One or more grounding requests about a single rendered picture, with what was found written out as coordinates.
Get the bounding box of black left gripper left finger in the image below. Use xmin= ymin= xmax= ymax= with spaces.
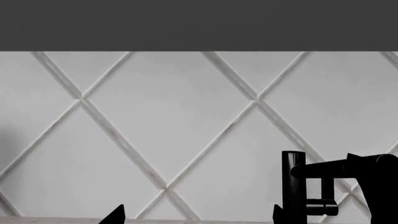
xmin=98 ymin=203 xmax=126 ymax=224

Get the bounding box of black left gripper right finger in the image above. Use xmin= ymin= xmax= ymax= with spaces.
xmin=272 ymin=203 xmax=284 ymax=224

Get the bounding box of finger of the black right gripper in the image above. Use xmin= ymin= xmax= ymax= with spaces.
xmin=346 ymin=152 xmax=398 ymax=224

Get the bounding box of black faucet swivel spout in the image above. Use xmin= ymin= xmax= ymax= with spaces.
xmin=290 ymin=157 xmax=349 ymax=217

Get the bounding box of black faucet upright post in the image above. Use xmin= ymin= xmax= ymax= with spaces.
xmin=281 ymin=150 xmax=308 ymax=224

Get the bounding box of dark grey wall cabinet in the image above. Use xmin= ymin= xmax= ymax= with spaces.
xmin=0 ymin=0 xmax=398 ymax=52

